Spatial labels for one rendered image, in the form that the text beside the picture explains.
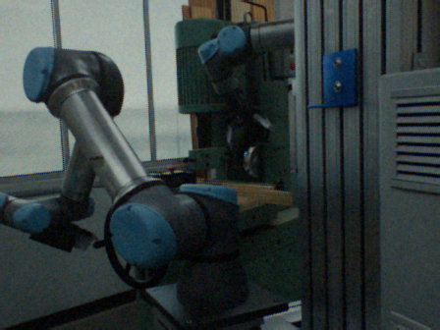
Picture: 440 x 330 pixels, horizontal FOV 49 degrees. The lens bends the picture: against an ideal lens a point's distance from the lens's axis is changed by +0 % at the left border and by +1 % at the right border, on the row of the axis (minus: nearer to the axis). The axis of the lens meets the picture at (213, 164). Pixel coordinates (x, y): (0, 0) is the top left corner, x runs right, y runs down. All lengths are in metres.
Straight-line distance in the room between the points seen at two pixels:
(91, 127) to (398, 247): 0.59
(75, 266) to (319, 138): 2.33
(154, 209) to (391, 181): 0.39
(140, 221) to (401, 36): 0.49
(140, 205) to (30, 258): 2.10
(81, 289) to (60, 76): 2.17
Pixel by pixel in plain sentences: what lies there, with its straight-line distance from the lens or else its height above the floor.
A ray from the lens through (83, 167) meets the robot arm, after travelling 1.26.
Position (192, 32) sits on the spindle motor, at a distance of 1.64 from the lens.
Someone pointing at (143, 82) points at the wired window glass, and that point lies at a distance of 3.26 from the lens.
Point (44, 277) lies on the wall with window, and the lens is 2.96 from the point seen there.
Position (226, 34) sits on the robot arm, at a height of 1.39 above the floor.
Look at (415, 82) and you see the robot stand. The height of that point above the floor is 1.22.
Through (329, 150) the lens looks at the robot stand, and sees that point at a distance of 0.84.
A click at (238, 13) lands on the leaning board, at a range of 3.64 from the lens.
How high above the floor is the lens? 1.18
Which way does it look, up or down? 6 degrees down
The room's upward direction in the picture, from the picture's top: 2 degrees counter-clockwise
